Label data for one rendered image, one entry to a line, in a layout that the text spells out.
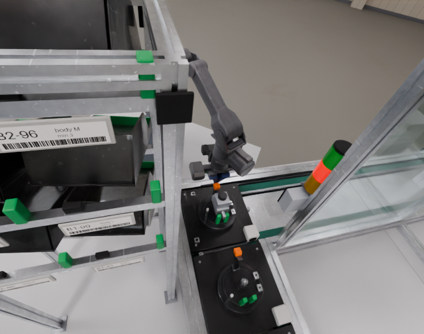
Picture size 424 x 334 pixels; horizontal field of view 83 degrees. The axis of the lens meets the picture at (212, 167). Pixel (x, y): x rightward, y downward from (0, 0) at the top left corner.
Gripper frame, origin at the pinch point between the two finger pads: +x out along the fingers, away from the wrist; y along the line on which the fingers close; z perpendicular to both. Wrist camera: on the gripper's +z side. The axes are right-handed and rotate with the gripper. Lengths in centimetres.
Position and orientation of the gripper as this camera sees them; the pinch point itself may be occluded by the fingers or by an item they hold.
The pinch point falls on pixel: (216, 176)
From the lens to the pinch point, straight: 82.9
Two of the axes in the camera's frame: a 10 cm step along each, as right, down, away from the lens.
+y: -9.6, 1.1, -2.6
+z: -2.5, -7.8, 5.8
